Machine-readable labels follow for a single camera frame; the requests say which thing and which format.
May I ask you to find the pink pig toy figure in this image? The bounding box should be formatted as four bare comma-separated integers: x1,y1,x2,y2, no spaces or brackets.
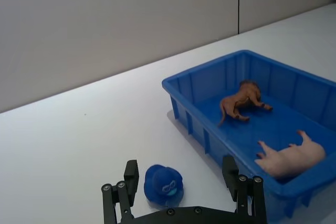
254,129,327,180

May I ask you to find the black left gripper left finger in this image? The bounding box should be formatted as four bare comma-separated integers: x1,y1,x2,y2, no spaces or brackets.
101,159,140,224

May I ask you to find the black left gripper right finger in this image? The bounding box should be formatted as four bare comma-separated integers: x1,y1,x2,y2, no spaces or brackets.
222,155,267,224

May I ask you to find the brown lion toy figure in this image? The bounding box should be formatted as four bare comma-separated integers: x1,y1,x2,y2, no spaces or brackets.
217,79,274,127

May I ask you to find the blue plastic bin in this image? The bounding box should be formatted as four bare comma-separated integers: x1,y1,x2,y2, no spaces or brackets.
161,49,336,219

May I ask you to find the blue duck toy with glasses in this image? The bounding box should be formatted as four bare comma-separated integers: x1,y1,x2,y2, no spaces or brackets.
143,164,184,207

